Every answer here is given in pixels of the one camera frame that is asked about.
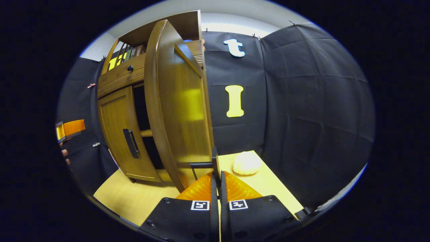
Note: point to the wooden cabinet drawer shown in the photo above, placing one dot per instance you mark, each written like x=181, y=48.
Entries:
x=117, y=77

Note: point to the cream textured round object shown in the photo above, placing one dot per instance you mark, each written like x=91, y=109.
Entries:
x=247, y=163

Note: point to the reddish brown book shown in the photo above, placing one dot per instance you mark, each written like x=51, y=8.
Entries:
x=141, y=49

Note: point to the dark brown book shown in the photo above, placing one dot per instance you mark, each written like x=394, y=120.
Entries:
x=133, y=52

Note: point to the wooden cabinet door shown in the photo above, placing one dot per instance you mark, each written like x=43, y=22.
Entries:
x=181, y=111
x=116, y=121

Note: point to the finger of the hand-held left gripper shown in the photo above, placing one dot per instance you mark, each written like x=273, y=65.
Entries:
x=72, y=128

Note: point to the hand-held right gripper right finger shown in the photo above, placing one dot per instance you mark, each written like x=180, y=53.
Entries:
x=255, y=215

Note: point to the green book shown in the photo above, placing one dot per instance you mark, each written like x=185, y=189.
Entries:
x=128, y=55

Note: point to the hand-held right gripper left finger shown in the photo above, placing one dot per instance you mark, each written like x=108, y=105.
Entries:
x=188, y=218

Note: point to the wooden double-door shoe cabinet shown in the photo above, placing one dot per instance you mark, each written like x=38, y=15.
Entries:
x=121, y=75

